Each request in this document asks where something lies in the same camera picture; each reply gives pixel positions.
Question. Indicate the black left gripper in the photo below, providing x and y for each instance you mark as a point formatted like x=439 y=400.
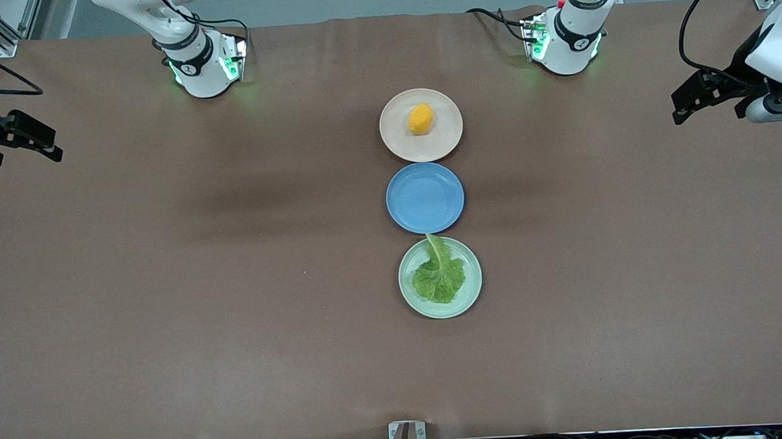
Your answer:
x=738 y=71

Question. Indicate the yellow lemon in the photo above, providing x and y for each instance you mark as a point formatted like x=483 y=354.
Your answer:
x=420 y=119

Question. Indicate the green lettuce leaf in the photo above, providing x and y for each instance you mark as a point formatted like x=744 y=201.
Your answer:
x=439 y=280

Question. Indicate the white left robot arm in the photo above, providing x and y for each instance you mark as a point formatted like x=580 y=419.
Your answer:
x=572 y=43

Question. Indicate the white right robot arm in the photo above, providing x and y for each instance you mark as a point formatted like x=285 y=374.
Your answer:
x=203 y=75

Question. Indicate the beige round plate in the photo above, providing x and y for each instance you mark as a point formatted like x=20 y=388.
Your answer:
x=444 y=143

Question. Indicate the brown table cover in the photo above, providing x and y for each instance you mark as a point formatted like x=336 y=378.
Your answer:
x=171 y=358

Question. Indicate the pale green round plate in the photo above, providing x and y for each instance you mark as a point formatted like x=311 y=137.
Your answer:
x=473 y=275

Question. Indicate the blue round plate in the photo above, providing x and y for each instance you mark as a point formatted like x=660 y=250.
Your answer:
x=425 y=197

